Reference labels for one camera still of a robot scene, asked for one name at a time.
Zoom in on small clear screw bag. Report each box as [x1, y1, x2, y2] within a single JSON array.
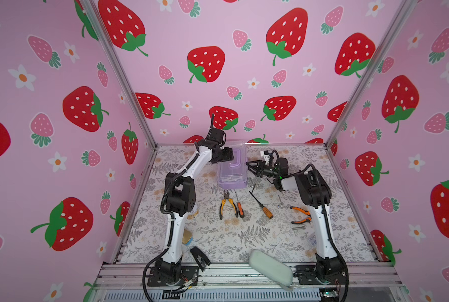
[[307, 234, 317, 246]]

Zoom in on orange handled long-nose pliers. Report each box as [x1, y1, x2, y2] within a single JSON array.
[[289, 205, 312, 225]]

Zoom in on yellow handled combination pliers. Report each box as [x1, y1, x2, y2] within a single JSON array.
[[219, 189, 239, 220]]

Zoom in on purple plastic tool box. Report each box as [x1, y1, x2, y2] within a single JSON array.
[[217, 141, 248, 190]]

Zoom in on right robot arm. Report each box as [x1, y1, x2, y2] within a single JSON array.
[[247, 156, 349, 284]]

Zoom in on small orange black screwdriver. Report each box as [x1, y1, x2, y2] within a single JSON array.
[[234, 191, 244, 218]]

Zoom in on rectangular gold fish tin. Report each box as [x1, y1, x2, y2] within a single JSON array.
[[182, 229, 193, 246]]

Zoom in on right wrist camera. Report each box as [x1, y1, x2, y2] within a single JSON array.
[[260, 150, 270, 160]]

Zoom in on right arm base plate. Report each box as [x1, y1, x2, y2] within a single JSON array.
[[294, 265, 348, 286]]

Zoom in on aluminium front rail frame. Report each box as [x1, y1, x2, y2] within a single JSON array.
[[89, 262, 412, 301]]

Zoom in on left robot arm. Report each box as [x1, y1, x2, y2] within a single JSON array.
[[155, 128, 234, 283]]

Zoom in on small black clip device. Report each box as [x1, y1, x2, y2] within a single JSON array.
[[189, 247, 211, 272]]

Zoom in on large orange handled screwdriver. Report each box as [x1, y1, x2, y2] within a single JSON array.
[[250, 191, 273, 219]]

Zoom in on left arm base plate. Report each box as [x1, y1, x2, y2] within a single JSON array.
[[146, 266, 200, 287]]

